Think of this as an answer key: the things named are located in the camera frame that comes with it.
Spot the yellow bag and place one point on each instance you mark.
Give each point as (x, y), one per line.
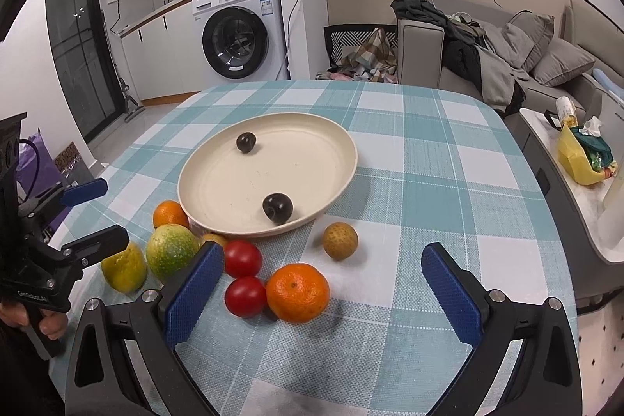
(573, 157)

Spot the large orange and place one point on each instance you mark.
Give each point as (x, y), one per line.
(298, 292)

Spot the white kitchen counter cabinet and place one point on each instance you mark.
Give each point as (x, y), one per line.
(156, 55)

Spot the light blue item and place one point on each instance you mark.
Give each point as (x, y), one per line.
(609, 82)

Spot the teal checked tablecloth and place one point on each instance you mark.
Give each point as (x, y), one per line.
(414, 201)

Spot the small orange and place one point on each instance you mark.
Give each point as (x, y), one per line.
(169, 214)

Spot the white tissue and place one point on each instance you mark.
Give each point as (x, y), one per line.
(592, 126)

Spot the dark jacket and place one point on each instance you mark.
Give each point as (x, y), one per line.
(419, 9)

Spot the cream round plate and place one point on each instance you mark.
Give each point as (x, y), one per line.
(273, 172)

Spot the dark plum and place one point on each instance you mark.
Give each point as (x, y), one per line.
(246, 142)
(278, 207)

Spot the grey and black clothing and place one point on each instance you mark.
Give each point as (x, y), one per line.
(492, 75)

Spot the purple bag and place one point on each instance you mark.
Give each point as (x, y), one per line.
(46, 157)

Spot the black glass door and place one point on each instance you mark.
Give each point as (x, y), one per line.
(78, 45)

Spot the white bottle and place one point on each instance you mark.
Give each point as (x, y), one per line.
(568, 109)

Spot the black patterned basket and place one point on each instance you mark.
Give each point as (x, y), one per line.
(339, 40)

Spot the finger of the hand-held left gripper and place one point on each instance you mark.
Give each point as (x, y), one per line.
(85, 192)
(100, 240)

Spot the speckled brown round fruit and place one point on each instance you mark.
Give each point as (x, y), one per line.
(340, 241)

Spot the plaid cloth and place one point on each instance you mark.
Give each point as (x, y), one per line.
(373, 53)

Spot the person's left hand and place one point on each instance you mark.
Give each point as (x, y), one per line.
(53, 327)

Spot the yellow-green citrus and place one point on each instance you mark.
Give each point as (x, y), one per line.
(124, 272)

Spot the small yellow-brown fruit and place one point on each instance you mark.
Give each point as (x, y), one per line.
(214, 239)

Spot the grey sofa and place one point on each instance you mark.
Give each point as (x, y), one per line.
(419, 55)

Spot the large green citrus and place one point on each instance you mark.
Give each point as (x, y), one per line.
(168, 250)

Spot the dark patterned box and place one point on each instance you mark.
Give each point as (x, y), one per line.
(68, 157)

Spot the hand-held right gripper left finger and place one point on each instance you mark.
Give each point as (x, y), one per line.
(195, 294)

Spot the white side table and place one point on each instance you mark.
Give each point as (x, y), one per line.
(585, 211)

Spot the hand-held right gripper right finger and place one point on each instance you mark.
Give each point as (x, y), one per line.
(451, 294)

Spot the white washing machine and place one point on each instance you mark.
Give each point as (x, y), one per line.
(239, 36)

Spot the grey cushion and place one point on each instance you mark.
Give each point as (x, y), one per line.
(563, 62)
(529, 36)

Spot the red tomato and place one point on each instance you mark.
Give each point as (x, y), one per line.
(242, 258)
(245, 296)

